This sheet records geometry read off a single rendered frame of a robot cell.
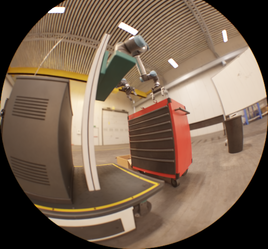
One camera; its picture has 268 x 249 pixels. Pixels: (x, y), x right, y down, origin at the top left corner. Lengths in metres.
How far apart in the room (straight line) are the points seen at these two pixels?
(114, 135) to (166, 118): 11.02
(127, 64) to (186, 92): 9.27
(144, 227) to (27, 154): 0.69
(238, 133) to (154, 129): 1.52
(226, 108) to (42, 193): 3.09
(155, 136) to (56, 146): 0.81
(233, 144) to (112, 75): 2.01
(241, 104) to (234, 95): 0.31
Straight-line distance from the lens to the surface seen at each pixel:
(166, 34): 8.95
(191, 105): 9.19
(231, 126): 1.81
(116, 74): 0.67
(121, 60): 0.58
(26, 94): 0.47
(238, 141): 1.87
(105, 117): 11.57
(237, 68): 2.92
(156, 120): 0.89
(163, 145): 0.85
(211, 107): 8.85
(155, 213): 0.77
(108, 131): 11.37
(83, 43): 7.78
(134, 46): 0.71
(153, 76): 1.09
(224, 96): 2.83
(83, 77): 8.92
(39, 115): 0.39
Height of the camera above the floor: 0.60
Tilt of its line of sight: 16 degrees up
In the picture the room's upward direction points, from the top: 5 degrees counter-clockwise
